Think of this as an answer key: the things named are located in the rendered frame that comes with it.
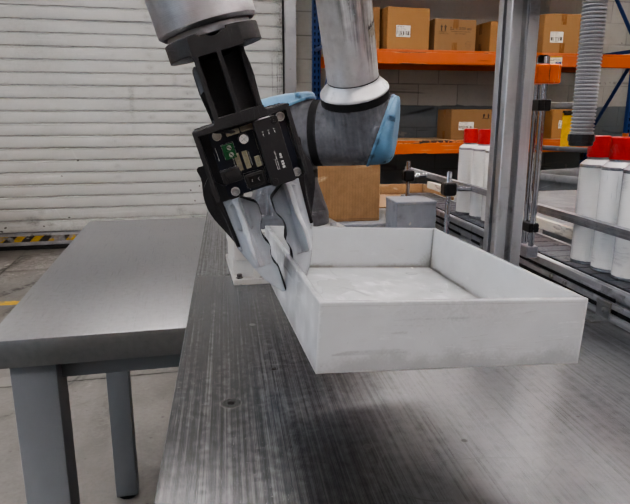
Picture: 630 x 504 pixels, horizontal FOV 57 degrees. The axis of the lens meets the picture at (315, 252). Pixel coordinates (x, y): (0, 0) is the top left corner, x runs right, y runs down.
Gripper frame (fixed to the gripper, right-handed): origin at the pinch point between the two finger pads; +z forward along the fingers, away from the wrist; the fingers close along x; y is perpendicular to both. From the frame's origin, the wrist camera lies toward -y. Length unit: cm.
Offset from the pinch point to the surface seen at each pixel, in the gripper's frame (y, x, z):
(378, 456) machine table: 5.7, 2.4, 16.7
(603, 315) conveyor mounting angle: -22, 42, 28
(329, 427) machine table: 0.3, -0.8, 15.8
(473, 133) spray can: -84, 55, 8
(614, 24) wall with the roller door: -508, 400, 21
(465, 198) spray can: -83, 49, 22
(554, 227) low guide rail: -52, 53, 24
